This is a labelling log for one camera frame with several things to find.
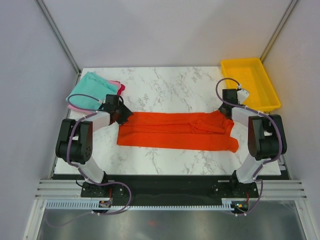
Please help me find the white slotted cable duct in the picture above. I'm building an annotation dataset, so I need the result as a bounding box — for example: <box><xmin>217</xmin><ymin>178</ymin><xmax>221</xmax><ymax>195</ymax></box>
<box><xmin>45</xmin><ymin>199</ymin><xmax>236</xmax><ymax>211</ymax></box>

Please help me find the aluminium extrusion rail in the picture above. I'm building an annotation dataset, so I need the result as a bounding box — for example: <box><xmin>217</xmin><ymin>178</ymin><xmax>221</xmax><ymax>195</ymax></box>
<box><xmin>35</xmin><ymin>180</ymin><xmax>307</xmax><ymax>201</ymax></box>

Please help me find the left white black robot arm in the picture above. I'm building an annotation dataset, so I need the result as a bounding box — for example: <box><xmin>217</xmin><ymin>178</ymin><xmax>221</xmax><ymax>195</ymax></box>
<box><xmin>55</xmin><ymin>93</ymin><xmax>133</xmax><ymax>198</ymax></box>

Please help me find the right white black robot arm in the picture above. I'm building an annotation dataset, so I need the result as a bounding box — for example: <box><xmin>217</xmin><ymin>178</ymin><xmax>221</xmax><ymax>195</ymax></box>
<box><xmin>219</xmin><ymin>88</ymin><xmax>287</xmax><ymax>198</ymax></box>

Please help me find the right aluminium frame post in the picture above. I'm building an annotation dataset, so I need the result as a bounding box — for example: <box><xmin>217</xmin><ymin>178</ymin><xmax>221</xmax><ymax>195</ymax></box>
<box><xmin>259</xmin><ymin>0</ymin><xmax>300</xmax><ymax>63</ymax></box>

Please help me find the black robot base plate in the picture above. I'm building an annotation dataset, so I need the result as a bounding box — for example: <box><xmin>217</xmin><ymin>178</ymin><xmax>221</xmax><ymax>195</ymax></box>
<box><xmin>80</xmin><ymin>174</ymin><xmax>261</xmax><ymax>207</ymax></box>

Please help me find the teal folded t-shirt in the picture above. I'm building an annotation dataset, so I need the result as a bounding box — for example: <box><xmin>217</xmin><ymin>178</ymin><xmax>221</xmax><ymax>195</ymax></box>
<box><xmin>65</xmin><ymin>72</ymin><xmax>121</xmax><ymax>111</ymax></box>

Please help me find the aluminium frame post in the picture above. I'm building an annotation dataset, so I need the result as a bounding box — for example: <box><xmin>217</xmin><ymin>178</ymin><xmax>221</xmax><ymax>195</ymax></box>
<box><xmin>34</xmin><ymin>0</ymin><xmax>82</xmax><ymax>76</ymax></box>
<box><xmin>259</xmin><ymin>0</ymin><xmax>300</xmax><ymax>63</ymax></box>

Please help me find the crimson folded t-shirt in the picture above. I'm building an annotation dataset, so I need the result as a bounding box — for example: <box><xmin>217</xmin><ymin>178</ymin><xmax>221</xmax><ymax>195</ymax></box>
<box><xmin>117</xmin><ymin>84</ymin><xmax>126</xmax><ymax>95</ymax></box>

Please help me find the orange t-shirt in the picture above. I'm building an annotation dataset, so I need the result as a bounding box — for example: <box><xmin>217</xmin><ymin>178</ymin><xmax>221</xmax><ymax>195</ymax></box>
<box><xmin>117</xmin><ymin>110</ymin><xmax>239</xmax><ymax>153</ymax></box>

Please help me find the pink folded t-shirt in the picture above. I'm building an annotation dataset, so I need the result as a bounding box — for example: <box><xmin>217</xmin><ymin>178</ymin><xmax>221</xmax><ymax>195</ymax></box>
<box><xmin>67</xmin><ymin>79</ymin><xmax>121</xmax><ymax>114</ymax></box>

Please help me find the yellow plastic tray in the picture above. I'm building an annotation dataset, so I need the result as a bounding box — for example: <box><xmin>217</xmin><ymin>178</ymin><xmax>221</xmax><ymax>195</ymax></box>
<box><xmin>220</xmin><ymin>57</ymin><xmax>281</xmax><ymax>112</ymax></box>

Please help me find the left aluminium frame post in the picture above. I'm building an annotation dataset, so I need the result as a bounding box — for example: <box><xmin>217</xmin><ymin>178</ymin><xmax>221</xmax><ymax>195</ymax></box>
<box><xmin>34</xmin><ymin>0</ymin><xmax>82</xmax><ymax>76</ymax></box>

